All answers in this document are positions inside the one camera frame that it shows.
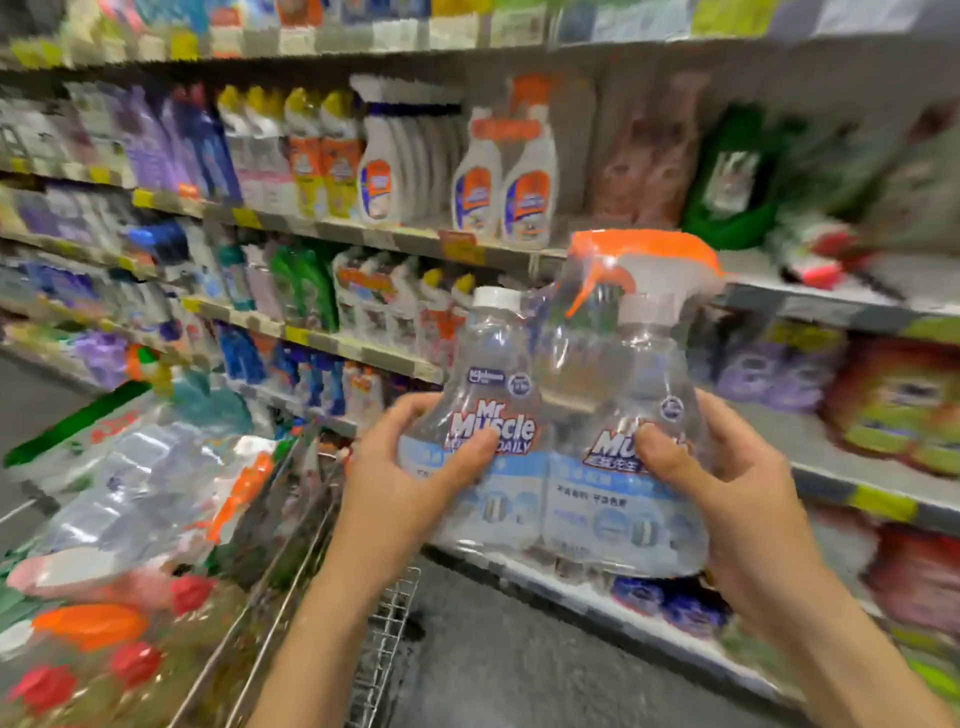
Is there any person's left hand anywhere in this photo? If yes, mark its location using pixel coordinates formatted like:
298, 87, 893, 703
327, 393, 504, 602

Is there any person's right hand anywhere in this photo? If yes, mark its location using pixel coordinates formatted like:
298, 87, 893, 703
633, 390, 849, 632

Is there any clear-wrapped orange-trigger spray pack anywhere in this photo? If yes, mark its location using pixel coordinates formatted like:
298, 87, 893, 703
397, 228, 726, 581
30, 420, 282, 596

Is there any purple yellow-banded cleaner bottle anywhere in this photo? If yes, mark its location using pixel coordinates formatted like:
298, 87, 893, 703
717, 318, 789, 404
768, 322, 849, 414

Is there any red green-label detergent pouch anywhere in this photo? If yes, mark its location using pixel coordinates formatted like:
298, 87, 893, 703
825, 337, 960, 459

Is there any cluster of blue cleaner bottles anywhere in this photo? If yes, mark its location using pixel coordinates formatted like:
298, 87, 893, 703
217, 322, 350, 419

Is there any yellow-capped pink-label cleaner bottle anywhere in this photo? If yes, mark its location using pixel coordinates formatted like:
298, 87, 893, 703
417, 267, 456, 362

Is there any clear-wrapped white bottle pack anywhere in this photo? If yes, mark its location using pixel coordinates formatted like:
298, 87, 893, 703
333, 247, 425, 354

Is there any cluster of green cleaner bottles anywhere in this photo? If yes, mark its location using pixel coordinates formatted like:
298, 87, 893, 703
270, 243, 344, 332

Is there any slim white red-capped bottle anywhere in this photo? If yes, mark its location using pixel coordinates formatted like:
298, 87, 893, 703
768, 217, 860, 293

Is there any cluster of yellow red-capped bottles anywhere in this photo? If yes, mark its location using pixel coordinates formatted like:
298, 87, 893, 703
0, 577, 254, 728

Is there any orange white spray bottle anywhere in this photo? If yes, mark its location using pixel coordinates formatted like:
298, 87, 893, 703
30, 600, 155, 651

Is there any white orange-trigger spray bottle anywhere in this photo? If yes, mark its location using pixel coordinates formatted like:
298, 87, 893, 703
450, 105, 507, 242
498, 72, 563, 251

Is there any large green white cleaner pouch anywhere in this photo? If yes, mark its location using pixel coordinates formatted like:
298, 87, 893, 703
0, 378, 159, 497

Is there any green capped cleaner bottle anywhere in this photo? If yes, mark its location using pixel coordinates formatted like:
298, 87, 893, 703
682, 102, 789, 252

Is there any row of yellow-capped cleaner bottles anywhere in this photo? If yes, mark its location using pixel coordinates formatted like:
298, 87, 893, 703
214, 85, 366, 219

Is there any pink cleaner bottle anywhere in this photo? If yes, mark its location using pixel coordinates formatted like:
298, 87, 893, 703
588, 72, 710, 230

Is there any row of purple cleaner bottles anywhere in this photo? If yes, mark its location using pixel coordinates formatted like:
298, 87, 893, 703
112, 82, 245, 204

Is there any person's right forearm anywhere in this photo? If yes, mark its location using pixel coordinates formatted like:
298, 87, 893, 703
750, 577, 954, 728

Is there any grey shopping cart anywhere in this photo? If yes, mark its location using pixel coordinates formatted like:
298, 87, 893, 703
0, 382, 429, 728

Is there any yellow price tag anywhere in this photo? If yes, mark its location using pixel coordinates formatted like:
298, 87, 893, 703
847, 483, 921, 525

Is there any orange promo sign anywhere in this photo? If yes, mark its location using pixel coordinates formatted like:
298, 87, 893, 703
438, 228, 489, 267

